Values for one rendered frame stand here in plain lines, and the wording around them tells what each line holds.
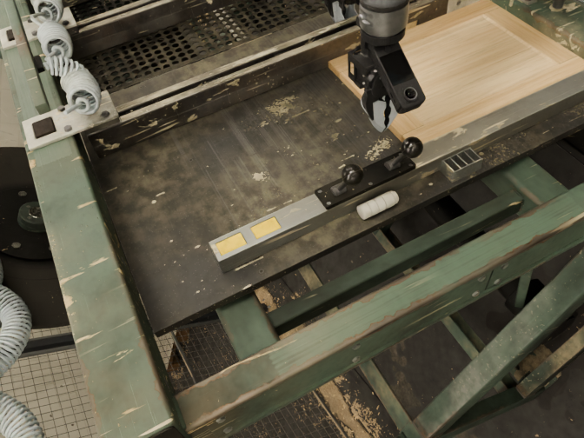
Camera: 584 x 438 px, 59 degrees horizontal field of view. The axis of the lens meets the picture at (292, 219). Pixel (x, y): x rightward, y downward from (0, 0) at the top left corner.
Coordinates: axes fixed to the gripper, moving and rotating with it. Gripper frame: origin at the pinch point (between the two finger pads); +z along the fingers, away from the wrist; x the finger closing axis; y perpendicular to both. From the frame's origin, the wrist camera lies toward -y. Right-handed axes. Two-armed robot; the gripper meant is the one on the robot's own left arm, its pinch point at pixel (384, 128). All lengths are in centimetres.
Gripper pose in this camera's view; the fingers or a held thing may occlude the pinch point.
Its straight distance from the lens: 98.4
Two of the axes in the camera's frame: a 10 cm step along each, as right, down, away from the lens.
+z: 1.0, 6.1, 7.9
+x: -8.9, 4.1, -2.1
